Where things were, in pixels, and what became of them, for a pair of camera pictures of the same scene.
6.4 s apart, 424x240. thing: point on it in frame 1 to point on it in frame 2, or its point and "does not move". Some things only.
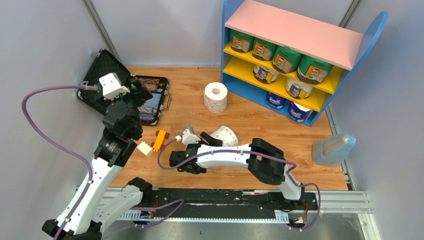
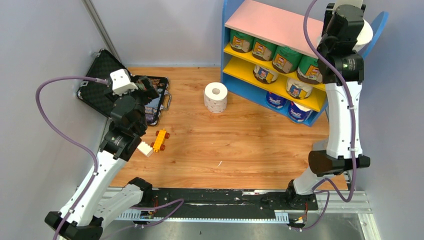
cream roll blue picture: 265,75 does not move
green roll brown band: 285,60 does not move
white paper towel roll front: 228,137 to 365,36
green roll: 312,70 does not move
